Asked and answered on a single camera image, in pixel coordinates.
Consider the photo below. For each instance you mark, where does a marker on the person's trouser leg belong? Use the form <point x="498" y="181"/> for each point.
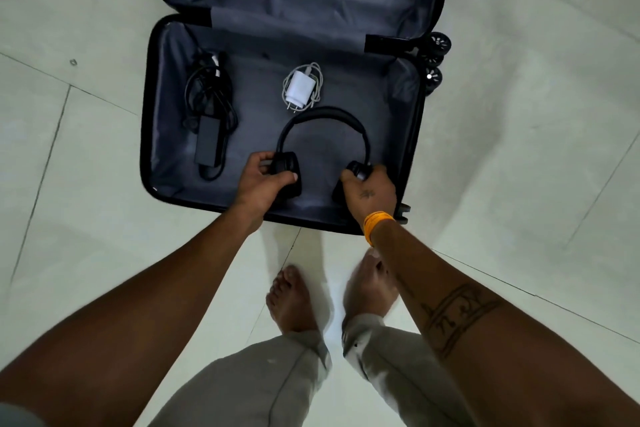
<point x="400" y="371"/>
<point x="255" y="381"/>

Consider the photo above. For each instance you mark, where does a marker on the person's left foot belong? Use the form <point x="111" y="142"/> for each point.
<point x="291" y="299"/>

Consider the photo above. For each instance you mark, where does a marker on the black over-ear headphones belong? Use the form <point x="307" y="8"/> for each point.
<point x="320" y="141"/>

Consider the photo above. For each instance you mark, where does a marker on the person's right hand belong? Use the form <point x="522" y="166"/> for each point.
<point x="369" y="195"/>

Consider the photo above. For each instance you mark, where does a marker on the person's right thumb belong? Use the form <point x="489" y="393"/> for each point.
<point x="348" y="175"/>

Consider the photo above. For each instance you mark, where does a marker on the person's right trouser leg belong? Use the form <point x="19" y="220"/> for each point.
<point x="400" y="371"/>

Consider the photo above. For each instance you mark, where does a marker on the black suitcase wheel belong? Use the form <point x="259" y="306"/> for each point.
<point x="439" y="44"/>
<point x="432" y="77"/>

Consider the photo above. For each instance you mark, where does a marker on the black laptop power adapter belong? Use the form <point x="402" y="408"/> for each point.
<point x="210" y="116"/>

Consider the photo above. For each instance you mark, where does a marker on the person's right foot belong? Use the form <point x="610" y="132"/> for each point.
<point x="369" y="287"/>

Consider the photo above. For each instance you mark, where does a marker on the person's left thumb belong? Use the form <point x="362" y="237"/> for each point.
<point x="282" y="180"/>

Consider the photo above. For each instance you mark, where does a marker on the person's left forearm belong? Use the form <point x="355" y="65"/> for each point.
<point x="125" y="321"/>

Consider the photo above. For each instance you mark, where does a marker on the person's right forearm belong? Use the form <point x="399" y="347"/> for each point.
<point x="490" y="326"/>

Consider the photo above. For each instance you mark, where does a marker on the black open suitcase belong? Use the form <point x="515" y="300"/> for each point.
<point x="295" y="76"/>

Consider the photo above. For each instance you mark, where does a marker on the orange wristband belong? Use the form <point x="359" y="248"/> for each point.
<point x="375" y="224"/>

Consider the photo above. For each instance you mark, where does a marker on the person's left trouser leg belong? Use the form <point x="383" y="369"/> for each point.
<point x="255" y="381"/>

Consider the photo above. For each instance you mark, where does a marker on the person's left hand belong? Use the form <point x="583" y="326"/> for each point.
<point x="256" y="189"/>

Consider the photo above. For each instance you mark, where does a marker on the person's foot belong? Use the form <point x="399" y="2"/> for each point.
<point x="291" y="299"/>
<point x="369" y="287"/>

